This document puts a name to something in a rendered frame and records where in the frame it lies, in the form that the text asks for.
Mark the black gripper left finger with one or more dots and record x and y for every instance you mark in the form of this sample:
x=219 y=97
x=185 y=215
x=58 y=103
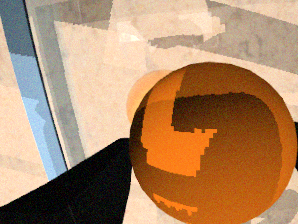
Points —
x=96 y=191

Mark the clear low corner walls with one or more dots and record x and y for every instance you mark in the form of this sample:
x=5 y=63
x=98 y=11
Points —
x=58 y=79

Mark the light blue wall top edge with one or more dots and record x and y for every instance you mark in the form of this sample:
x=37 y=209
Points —
x=18 y=34

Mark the see-through yellow ball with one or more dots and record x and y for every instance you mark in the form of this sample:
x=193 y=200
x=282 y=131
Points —
x=139 y=88

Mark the orange ball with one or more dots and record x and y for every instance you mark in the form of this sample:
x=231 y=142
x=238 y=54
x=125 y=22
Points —
x=212 y=143

